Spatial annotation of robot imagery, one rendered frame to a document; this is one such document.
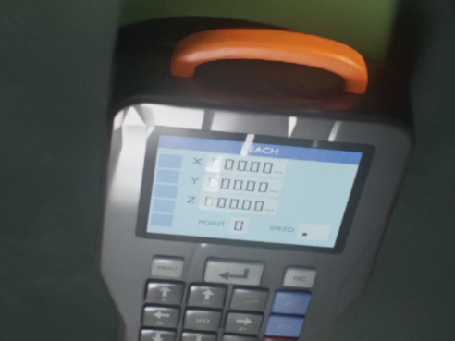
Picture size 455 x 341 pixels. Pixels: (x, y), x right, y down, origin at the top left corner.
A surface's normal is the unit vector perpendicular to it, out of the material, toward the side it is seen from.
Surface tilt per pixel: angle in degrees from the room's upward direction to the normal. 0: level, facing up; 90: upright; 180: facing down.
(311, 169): 0
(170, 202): 0
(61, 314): 0
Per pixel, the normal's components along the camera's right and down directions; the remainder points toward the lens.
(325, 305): 0.00, 0.74
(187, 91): 0.13, -0.66
